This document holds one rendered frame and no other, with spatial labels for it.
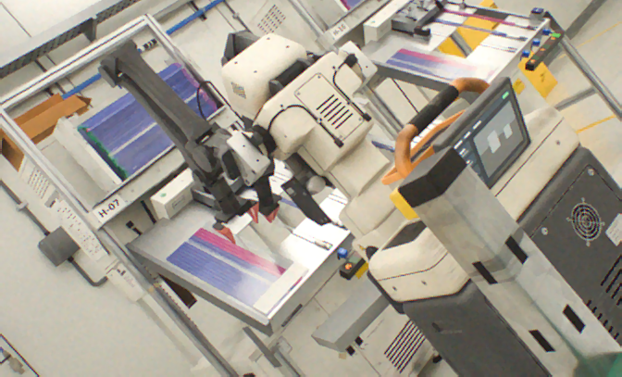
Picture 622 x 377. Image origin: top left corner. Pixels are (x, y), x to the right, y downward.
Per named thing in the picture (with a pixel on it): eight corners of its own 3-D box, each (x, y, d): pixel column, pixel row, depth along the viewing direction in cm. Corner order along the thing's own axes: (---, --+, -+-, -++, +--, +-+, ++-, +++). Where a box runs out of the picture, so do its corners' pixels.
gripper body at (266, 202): (252, 210, 248) (247, 195, 243) (269, 194, 253) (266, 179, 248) (265, 217, 244) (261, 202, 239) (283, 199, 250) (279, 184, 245)
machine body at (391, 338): (454, 346, 286) (360, 233, 282) (359, 487, 247) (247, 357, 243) (371, 358, 340) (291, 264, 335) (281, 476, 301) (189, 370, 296)
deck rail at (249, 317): (273, 333, 221) (269, 320, 217) (269, 337, 219) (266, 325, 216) (133, 253, 260) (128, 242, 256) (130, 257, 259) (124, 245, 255)
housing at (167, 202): (255, 160, 295) (249, 134, 286) (174, 231, 268) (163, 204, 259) (242, 155, 300) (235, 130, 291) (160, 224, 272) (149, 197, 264)
